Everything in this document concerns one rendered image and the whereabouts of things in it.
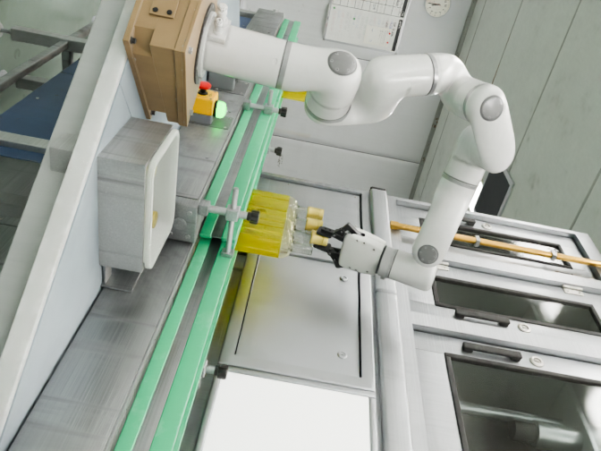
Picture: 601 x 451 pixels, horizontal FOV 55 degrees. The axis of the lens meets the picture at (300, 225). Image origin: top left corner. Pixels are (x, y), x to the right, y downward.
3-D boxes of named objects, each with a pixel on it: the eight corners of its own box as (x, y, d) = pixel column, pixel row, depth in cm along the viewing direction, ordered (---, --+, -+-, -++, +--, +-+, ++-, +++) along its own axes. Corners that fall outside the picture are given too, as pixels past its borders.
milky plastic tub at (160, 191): (101, 267, 103) (148, 276, 104) (98, 156, 91) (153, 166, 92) (132, 216, 118) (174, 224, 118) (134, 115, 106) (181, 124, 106)
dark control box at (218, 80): (206, 86, 175) (232, 91, 175) (207, 60, 170) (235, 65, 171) (211, 77, 182) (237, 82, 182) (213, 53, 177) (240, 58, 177)
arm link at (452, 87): (441, 58, 111) (507, 55, 114) (411, 48, 123) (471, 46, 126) (435, 128, 117) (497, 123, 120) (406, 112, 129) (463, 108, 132)
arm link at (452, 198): (444, 168, 136) (410, 247, 143) (441, 176, 124) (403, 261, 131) (478, 182, 134) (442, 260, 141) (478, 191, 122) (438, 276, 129)
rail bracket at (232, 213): (194, 252, 123) (251, 263, 124) (199, 184, 114) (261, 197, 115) (197, 244, 126) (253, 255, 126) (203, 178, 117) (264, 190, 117)
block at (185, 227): (162, 240, 122) (194, 246, 122) (164, 202, 117) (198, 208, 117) (166, 231, 125) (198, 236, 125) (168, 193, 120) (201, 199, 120)
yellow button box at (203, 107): (182, 120, 151) (210, 125, 152) (184, 93, 147) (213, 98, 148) (189, 110, 157) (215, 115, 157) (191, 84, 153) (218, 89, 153)
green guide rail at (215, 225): (198, 236, 126) (234, 243, 127) (199, 233, 126) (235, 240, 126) (282, 36, 274) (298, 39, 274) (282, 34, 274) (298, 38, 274)
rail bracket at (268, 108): (241, 110, 168) (285, 119, 169) (243, 86, 164) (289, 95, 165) (242, 106, 172) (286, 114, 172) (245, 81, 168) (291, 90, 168)
